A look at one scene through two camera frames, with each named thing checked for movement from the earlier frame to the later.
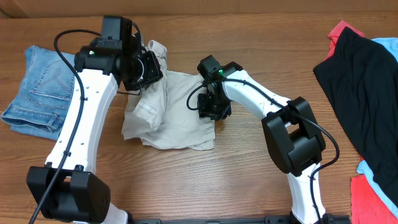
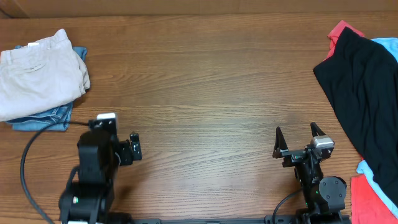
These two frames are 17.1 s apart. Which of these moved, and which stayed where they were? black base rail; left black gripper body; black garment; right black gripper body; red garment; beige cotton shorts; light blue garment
Moved: beige cotton shorts; right black gripper body; left black gripper body
Stayed: light blue garment; black garment; red garment; black base rail
